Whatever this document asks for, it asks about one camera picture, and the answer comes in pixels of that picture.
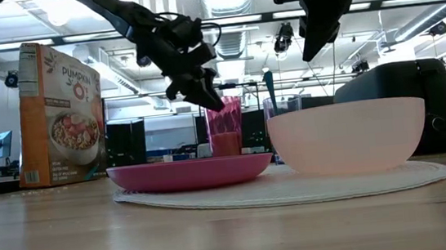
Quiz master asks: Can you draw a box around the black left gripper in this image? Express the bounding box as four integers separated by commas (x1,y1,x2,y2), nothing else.
130,6,227,121

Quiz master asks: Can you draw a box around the pink faceted tumbler with juice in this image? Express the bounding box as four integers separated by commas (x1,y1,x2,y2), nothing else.
203,94,248,159

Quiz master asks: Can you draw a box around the magenta plastic plate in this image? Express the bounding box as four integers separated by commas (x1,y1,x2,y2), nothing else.
105,150,276,200

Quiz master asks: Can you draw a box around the pale pink plastic bowl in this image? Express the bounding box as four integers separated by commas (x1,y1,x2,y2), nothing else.
264,93,432,183

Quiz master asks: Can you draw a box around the round white woven placemat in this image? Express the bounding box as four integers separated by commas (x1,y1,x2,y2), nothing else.
111,148,446,223

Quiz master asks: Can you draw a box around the orange pumpkin cereal box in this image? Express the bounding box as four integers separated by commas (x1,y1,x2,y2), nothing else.
6,34,112,191

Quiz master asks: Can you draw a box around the black ceiling spotlight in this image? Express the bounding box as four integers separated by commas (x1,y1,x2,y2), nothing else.
3,69,21,90
350,59,371,76
427,20,446,38
270,20,297,55
135,53,154,69

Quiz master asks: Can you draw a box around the black cabinet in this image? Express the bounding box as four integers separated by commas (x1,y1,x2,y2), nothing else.
103,116,149,169

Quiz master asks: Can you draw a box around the clear glass tumbler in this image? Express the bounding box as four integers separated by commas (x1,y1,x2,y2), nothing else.
261,93,309,167

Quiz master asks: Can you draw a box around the black toaster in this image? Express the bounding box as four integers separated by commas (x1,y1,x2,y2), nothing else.
330,56,446,163

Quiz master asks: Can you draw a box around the computer monitor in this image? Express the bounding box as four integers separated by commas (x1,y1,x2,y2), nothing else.
0,129,16,161

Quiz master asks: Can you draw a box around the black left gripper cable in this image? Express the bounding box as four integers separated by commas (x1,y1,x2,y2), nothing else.
154,7,225,52

